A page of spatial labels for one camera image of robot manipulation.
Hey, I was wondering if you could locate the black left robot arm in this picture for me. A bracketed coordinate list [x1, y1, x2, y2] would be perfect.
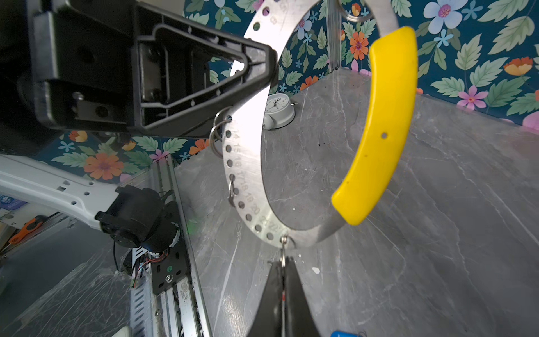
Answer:
[1, 1, 278, 252]

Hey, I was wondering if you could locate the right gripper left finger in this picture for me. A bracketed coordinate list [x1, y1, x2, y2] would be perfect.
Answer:
[247, 261, 284, 337]

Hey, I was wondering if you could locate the white alarm clock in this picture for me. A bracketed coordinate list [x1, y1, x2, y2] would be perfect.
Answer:
[262, 94, 296, 130]

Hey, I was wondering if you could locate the key with blue tag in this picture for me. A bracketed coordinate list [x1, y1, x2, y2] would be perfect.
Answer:
[330, 330, 367, 337]

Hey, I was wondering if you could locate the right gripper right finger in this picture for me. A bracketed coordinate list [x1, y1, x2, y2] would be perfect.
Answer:
[284, 263, 320, 336]

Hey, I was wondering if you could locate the small silver split ring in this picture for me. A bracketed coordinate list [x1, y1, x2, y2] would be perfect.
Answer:
[208, 106, 234, 160]

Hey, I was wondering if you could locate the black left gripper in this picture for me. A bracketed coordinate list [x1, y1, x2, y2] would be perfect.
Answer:
[25, 1, 277, 137]

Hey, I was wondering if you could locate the large grey perforated keyring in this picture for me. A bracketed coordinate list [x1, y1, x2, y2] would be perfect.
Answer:
[221, 1, 418, 248]

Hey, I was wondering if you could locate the orange handled tool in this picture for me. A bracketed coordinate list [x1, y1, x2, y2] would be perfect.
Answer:
[8, 215, 48, 245]

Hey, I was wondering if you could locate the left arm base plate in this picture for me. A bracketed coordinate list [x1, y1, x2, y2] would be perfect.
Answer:
[131, 242, 190, 296]

